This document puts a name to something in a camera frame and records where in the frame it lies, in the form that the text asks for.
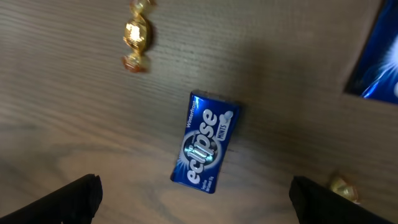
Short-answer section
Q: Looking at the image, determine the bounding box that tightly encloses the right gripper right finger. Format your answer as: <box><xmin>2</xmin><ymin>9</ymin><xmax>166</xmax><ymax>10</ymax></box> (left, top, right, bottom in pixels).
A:
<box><xmin>288</xmin><ymin>175</ymin><xmax>398</xmax><ymax>224</ymax></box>

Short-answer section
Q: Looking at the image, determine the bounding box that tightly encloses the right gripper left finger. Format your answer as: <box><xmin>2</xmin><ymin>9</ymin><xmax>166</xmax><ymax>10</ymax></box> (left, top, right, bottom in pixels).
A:
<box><xmin>0</xmin><ymin>173</ymin><xmax>103</xmax><ymax>224</ymax></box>

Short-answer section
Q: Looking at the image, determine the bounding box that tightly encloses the blue candy pack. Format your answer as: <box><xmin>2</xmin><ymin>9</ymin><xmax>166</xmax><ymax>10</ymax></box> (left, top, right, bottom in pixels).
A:
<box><xmin>344</xmin><ymin>0</ymin><xmax>398</xmax><ymax>105</ymax></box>
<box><xmin>170</xmin><ymin>89</ymin><xmax>242</xmax><ymax>194</ymax></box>

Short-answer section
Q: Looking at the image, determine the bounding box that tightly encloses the gold candy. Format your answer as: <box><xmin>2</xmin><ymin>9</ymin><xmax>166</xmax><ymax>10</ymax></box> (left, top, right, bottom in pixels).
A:
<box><xmin>329</xmin><ymin>175</ymin><xmax>361</xmax><ymax>205</ymax></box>
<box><xmin>121</xmin><ymin>0</ymin><xmax>156</xmax><ymax>74</ymax></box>

